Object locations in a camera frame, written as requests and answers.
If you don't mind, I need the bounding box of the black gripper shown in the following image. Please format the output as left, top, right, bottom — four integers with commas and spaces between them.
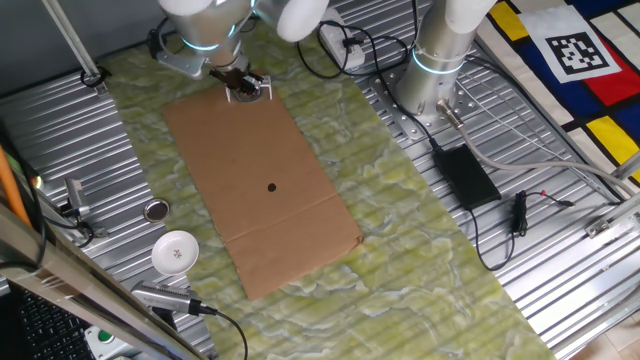
208, 63, 265, 99

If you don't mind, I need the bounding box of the thick grey robot cable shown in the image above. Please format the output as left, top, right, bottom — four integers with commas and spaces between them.
435, 98, 640, 197

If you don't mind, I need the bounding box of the silver ridged camera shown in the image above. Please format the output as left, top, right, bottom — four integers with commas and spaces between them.
129, 280, 220, 319

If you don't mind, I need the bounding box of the orange pole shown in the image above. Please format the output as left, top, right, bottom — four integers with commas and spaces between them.
0, 144, 32, 229

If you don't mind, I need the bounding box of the shiny metal frame bar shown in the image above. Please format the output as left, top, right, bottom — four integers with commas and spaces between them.
0, 202, 209, 360

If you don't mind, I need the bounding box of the black power adapter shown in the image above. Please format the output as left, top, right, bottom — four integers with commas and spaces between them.
432, 143, 503, 212

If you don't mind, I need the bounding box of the black keyboard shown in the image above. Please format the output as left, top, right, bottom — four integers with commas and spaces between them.
0, 284, 99, 360

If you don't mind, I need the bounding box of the colourful block pattern board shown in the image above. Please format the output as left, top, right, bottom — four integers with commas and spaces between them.
474, 0, 640, 189

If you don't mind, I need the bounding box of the aluminium frame profile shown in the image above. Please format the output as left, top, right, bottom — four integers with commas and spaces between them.
584, 149, 640, 240

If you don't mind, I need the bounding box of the bundled black cable red wire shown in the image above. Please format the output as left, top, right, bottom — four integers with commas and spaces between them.
510, 188, 576, 239

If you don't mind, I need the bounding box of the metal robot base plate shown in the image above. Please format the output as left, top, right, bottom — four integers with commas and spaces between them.
368, 59, 482, 147

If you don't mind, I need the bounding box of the wrist camera with metal bracket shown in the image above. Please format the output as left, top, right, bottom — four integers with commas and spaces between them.
147, 27, 207, 81

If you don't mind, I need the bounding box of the thin black adapter output cable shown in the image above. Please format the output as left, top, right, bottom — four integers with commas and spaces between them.
468, 207, 517, 273

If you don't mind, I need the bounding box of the green marble pattern mat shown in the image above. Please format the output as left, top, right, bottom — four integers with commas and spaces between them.
99, 19, 559, 360

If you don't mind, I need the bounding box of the grey green button box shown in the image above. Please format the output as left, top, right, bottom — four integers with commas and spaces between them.
83, 324, 144, 360

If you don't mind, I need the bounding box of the small round steel plate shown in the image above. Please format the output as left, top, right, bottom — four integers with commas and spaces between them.
232, 85, 265, 104

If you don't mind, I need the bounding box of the small camera on stand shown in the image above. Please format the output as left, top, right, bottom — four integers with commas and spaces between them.
58, 177, 110, 249

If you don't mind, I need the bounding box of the black adapter mains cord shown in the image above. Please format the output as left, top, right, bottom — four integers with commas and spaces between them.
295, 19, 444, 151

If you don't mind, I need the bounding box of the white power strip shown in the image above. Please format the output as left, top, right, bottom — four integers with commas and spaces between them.
318, 7, 367, 71

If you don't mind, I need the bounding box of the aluminium frame pole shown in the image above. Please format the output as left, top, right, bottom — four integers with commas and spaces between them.
41, 0, 110, 97

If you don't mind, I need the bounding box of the brown cardboard sheet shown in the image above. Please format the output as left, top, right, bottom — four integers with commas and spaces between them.
162, 82, 365, 302

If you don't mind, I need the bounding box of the white paper marker tag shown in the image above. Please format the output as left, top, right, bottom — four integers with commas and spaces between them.
517, 4, 624, 85

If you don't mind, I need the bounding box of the round steel tin dish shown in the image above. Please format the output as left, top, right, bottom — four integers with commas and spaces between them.
143, 197, 171, 224

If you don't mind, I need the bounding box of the white ceramic flower dish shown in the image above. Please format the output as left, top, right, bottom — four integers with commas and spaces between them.
150, 229, 200, 276

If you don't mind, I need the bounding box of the black usb cable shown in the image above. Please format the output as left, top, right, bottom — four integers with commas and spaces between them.
199, 307, 250, 360

